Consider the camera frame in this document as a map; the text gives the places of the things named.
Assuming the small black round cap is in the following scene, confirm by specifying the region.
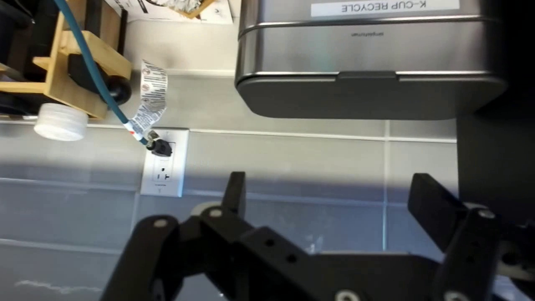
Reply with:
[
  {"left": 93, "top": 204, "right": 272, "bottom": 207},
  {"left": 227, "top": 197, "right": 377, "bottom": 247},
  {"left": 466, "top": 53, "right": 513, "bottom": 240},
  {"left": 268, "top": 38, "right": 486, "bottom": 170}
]
[{"left": 105, "top": 75, "right": 133, "bottom": 105}]

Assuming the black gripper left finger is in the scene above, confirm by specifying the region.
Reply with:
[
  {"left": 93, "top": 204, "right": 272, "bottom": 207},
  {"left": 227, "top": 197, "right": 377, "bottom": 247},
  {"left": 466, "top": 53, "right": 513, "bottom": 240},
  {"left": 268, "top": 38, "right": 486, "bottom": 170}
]
[{"left": 98, "top": 170, "right": 314, "bottom": 301}]

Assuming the white cable warning tag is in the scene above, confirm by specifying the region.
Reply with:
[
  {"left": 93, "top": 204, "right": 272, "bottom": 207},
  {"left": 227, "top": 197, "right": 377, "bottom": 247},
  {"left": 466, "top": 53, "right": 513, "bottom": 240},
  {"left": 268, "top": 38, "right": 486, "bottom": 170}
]
[{"left": 128, "top": 58, "right": 170, "bottom": 142}]

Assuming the white wall outlet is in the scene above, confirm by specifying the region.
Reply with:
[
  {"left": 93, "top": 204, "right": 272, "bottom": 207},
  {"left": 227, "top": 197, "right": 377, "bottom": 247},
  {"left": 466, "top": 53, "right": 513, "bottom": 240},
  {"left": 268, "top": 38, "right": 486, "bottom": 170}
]
[{"left": 138, "top": 127, "right": 190, "bottom": 199}]

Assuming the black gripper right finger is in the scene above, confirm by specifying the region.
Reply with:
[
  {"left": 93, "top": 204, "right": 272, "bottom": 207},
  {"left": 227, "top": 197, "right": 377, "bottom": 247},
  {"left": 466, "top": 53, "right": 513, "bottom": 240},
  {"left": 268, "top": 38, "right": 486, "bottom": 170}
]
[{"left": 406, "top": 172, "right": 535, "bottom": 301}]

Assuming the stainless steel pod recycle bin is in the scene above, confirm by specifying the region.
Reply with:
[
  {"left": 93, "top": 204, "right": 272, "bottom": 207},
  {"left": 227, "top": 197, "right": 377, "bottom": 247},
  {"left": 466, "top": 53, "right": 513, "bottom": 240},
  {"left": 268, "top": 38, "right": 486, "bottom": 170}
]
[{"left": 232, "top": 0, "right": 509, "bottom": 120}]

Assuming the teal power cable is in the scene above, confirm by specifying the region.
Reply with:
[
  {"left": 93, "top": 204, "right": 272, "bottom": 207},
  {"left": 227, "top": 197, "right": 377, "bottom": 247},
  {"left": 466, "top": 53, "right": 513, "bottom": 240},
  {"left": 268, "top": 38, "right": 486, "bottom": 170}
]
[{"left": 51, "top": 0, "right": 173, "bottom": 158}]

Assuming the wooden condiment organizer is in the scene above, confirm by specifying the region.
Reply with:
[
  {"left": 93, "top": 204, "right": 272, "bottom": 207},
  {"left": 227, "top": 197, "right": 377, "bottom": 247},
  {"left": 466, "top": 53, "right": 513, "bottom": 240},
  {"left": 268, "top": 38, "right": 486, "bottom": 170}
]
[{"left": 0, "top": 0, "right": 135, "bottom": 120}]

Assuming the white round lid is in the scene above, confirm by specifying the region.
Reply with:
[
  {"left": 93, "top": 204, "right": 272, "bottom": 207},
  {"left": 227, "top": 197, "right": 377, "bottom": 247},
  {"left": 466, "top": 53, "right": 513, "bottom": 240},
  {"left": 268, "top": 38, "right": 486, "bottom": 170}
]
[{"left": 31, "top": 102, "right": 90, "bottom": 142}]

